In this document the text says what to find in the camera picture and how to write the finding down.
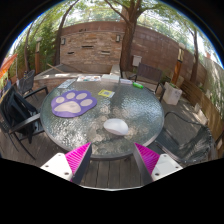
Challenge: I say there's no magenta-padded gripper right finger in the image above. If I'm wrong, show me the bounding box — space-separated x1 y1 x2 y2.
133 142 184 186

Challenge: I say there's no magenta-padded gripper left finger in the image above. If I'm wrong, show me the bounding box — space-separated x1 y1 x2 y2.
40 142 93 185

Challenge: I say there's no white computer mouse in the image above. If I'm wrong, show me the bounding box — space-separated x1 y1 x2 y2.
103 118 130 136

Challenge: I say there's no purple paw-shaped mouse pad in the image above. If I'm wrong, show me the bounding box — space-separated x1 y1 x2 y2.
50 89 98 119

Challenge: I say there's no white square planter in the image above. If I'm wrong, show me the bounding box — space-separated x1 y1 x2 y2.
162 82 184 106

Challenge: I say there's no yellow square card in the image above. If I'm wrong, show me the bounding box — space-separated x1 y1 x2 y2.
97 88 116 99

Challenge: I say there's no green plastic bottle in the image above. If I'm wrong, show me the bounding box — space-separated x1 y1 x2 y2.
132 81 145 90

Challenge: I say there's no black patio armchair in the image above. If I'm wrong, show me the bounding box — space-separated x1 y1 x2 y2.
0 84 49 161

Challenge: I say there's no white licence plate sign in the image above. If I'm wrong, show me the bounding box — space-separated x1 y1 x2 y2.
57 78 78 90

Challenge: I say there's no small white booklet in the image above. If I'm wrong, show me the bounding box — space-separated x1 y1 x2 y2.
119 78 134 85

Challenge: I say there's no colourful printed sheet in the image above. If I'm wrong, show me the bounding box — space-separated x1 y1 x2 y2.
76 75 102 83

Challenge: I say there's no dark slatted patio chair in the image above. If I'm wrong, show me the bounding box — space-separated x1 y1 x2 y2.
129 63 167 103

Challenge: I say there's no white flat box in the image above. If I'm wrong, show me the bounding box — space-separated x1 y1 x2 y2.
100 73 121 84

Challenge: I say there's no thin leaning tree trunk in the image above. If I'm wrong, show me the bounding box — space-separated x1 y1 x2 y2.
54 0 81 66

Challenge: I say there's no thick tree trunk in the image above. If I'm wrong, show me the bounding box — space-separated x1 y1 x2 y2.
104 0 148 73

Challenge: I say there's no orange umbrella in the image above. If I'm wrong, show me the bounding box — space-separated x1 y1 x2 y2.
0 53 18 79

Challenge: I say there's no white wall box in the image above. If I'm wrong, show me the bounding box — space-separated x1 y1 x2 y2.
132 54 143 67

